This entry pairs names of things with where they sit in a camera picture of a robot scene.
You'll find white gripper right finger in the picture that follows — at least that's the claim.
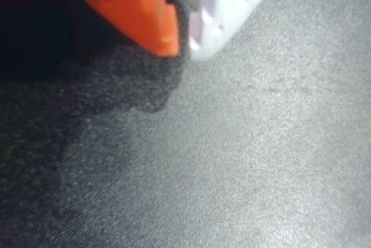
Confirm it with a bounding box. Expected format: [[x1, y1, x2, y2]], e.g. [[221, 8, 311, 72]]
[[187, 0, 288, 62]]

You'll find black table mat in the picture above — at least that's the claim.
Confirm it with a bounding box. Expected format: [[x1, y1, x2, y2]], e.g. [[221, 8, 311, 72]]
[[0, 0, 371, 248]]

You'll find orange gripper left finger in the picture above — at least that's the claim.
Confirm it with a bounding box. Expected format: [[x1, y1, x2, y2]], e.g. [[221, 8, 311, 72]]
[[66, 0, 181, 57]]

